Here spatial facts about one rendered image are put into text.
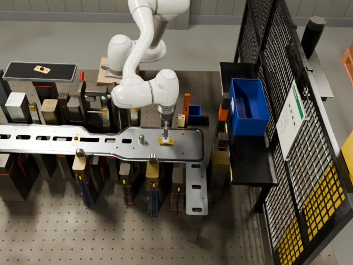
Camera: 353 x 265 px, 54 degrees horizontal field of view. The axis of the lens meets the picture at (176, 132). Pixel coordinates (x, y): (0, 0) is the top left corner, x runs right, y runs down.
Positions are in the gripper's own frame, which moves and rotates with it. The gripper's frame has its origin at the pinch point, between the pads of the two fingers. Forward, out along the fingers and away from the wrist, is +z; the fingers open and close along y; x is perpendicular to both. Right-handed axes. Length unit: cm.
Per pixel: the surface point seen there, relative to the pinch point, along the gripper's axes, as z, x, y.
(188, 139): 5.0, 11.9, -2.7
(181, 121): 0.1, 8.0, -10.8
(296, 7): 80, 151, -276
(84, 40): 105, -99, -226
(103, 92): -13.5, -32.4, -16.1
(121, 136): 5.0, -23.6, -2.9
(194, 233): 27, 16, 40
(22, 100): -6, -76, -16
